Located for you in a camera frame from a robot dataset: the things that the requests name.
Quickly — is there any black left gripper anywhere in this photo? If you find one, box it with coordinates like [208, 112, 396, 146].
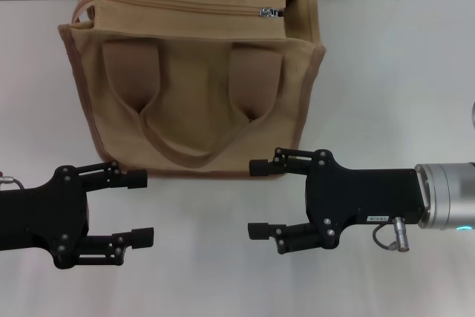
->
[0, 160, 155, 270]

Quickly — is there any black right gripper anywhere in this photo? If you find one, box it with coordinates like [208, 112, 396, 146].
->
[247, 147, 427, 255]

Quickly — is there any khaki canvas food bag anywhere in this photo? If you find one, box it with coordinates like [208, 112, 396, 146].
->
[57, 0, 327, 179]

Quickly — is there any silver metal zipper pull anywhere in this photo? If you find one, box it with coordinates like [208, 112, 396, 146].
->
[258, 6, 286, 19]

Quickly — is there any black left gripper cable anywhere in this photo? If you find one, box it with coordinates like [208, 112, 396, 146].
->
[0, 171, 25, 190]

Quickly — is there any grey right gripper cable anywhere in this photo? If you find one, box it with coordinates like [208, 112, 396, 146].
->
[372, 216, 411, 252]

